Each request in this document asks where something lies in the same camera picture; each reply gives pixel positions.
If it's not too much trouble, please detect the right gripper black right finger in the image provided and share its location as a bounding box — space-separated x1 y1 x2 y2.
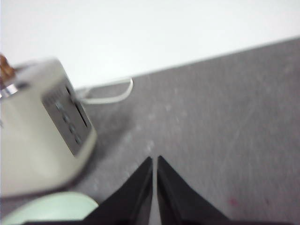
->
156 155 233 225

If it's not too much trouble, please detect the cream two-slot toaster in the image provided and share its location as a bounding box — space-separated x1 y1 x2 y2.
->
0 57 98 200

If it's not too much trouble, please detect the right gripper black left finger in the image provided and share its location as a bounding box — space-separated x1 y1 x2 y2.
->
79 156 154 225

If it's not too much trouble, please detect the white power cable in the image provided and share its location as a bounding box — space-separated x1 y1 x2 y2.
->
81 78 134 105

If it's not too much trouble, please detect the pale green round plate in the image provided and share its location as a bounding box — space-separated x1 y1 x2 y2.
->
0 191 99 225

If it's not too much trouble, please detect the toasted bread slice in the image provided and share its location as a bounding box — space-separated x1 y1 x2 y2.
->
0 54 15 83

